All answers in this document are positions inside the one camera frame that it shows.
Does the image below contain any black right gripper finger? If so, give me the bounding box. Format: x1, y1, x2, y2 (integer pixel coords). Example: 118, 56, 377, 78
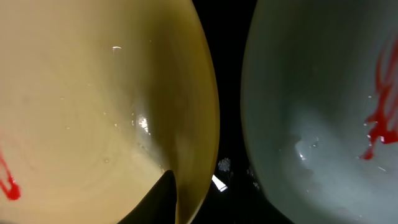
118, 170, 177, 224

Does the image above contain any yellow plate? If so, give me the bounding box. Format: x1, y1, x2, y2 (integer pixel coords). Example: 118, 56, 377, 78
1, 0, 220, 223

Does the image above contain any light green plate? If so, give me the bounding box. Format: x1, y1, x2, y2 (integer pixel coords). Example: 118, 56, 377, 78
241, 0, 397, 223

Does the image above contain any round black tray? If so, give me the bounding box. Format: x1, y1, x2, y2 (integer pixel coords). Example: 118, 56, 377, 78
193, 0, 289, 224

